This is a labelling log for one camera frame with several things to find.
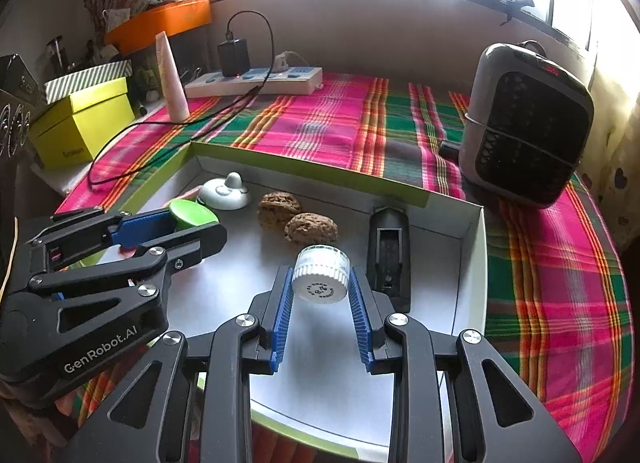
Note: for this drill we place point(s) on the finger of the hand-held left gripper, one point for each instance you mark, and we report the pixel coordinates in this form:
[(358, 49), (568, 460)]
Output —
[(200, 243), (145, 228)]

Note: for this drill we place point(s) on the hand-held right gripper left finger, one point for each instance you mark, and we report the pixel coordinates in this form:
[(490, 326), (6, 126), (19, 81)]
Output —
[(283, 323)]

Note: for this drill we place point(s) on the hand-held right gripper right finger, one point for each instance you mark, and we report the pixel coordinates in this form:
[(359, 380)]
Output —
[(361, 323)]

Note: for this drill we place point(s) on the white ribbed round cap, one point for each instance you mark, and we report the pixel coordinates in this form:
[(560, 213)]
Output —
[(321, 275)]

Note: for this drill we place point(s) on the black rectangular device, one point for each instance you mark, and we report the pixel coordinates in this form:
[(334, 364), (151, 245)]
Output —
[(387, 253)]

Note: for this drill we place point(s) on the brown walnut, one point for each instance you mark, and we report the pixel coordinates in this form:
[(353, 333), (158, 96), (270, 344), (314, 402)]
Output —
[(311, 229), (279, 209)]

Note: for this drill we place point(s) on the green cardboard box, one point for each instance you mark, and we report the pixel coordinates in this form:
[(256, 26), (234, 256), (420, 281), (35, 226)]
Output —
[(430, 268)]

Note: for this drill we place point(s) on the white side shelf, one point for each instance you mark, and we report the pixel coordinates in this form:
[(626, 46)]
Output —
[(65, 180)]

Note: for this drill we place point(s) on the yellow cardboard box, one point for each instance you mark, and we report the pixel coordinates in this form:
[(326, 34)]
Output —
[(85, 123)]

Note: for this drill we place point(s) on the pale pink cosmetic tube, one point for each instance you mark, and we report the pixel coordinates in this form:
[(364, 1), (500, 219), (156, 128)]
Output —
[(172, 83)]

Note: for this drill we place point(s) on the clear plastic container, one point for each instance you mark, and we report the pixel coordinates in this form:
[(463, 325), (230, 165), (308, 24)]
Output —
[(147, 75)]

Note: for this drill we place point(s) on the striped cardboard box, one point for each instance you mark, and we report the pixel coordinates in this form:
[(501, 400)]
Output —
[(85, 80)]

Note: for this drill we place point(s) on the white power strip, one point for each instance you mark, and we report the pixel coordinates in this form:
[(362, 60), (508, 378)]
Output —
[(250, 84)]

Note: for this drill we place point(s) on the silver patterned gift box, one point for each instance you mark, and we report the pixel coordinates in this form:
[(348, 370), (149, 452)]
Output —
[(17, 108)]

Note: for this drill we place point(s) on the black charger adapter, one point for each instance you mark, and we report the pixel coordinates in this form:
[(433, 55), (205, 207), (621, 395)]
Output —
[(233, 57)]

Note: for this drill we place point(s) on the pink green plaid tablecloth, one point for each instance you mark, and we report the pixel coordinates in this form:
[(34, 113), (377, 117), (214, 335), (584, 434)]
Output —
[(350, 128)]

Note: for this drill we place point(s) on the white power plug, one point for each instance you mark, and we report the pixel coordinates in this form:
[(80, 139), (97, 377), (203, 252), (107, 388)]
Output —
[(284, 62)]

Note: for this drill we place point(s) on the orange plastic container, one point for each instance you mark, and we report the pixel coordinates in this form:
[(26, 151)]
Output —
[(160, 23)]

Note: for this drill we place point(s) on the beige paper card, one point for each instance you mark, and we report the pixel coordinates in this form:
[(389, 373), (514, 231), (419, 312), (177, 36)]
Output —
[(117, 18)]

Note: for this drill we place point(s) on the grey portable space heater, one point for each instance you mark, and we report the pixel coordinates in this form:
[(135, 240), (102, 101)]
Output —
[(525, 128)]

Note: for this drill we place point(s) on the yellow heart print curtain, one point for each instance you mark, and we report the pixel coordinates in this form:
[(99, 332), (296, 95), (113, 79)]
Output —
[(620, 178)]

